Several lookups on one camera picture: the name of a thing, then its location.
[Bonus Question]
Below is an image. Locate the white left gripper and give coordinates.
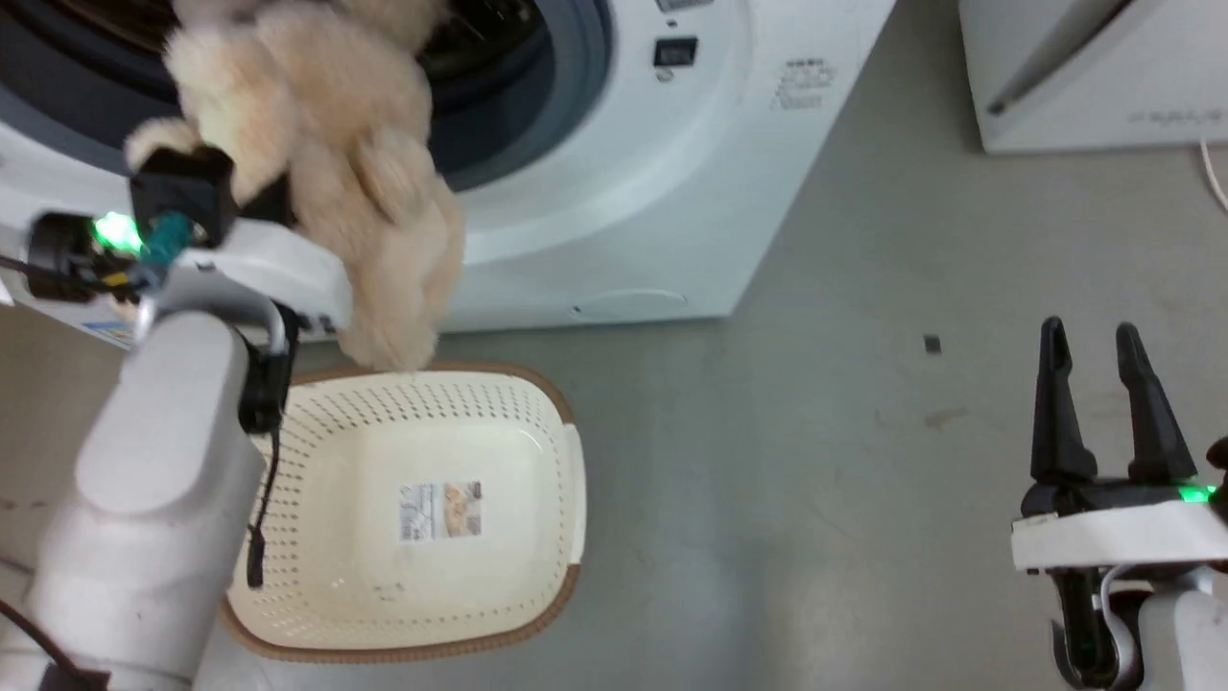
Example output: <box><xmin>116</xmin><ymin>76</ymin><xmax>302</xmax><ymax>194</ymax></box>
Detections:
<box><xmin>153</xmin><ymin>176</ymin><xmax>356</xmax><ymax>337</ymax></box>

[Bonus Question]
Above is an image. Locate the thin white power cable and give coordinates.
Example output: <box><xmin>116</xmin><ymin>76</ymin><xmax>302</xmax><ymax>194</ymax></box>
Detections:
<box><xmin>1199</xmin><ymin>140</ymin><xmax>1228</xmax><ymax>214</ymax></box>

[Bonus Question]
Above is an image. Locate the beige plush toy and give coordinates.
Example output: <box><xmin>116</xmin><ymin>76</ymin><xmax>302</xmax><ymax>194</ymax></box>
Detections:
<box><xmin>125</xmin><ymin>0</ymin><xmax>468</xmax><ymax>373</ymax></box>

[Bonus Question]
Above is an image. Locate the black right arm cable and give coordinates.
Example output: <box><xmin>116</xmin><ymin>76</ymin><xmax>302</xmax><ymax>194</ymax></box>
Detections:
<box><xmin>1052</xmin><ymin>568</ymin><xmax>1119</xmax><ymax>688</ymax></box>

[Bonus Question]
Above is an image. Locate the white box appliance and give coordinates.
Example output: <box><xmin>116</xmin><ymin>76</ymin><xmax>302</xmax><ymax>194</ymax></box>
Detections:
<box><xmin>958</xmin><ymin>0</ymin><xmax>1228</xmax><ymax>155</ymax></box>

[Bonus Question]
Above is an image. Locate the grey rubber door seal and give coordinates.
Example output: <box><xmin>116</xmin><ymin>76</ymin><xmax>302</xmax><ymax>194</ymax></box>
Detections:
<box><xmin>0</xmin><ymin>0</ymin><xmax>615</xmax><ymax>193</ymax></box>

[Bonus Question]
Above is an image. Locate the printed paper label sticker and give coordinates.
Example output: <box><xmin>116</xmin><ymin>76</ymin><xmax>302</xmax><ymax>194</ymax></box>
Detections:
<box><xmin>399</xmin><ymin>481</ymin><xmax>484</xmax><ymax>542</ymax></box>

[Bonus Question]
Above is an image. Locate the cream laundry basket brown rim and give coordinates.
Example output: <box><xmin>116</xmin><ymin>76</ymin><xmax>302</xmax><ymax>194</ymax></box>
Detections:
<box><xmin>219</xmin><ymin>362</ymin><xmax>586</xmax><ymax>665</ymax></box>

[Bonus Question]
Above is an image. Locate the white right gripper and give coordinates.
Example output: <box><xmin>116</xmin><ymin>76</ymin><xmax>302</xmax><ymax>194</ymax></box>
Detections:
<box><xmin>1011</xmin><ymin>316</ymin><xmax>1228</xmax><ymax>577</ymax></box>

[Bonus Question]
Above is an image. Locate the white front-load washing machine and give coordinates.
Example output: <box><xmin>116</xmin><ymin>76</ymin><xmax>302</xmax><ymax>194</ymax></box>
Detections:
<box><xmin>0</xmin><ymin>0</ymin><xmax>898</xmax><ymax>352</ymax></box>

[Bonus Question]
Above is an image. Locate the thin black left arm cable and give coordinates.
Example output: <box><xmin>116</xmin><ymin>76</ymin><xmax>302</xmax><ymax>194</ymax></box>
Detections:
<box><xmin>237</xmin><ymin>303</ymin><xmax>302</xmax><ymax>589</ymax></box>

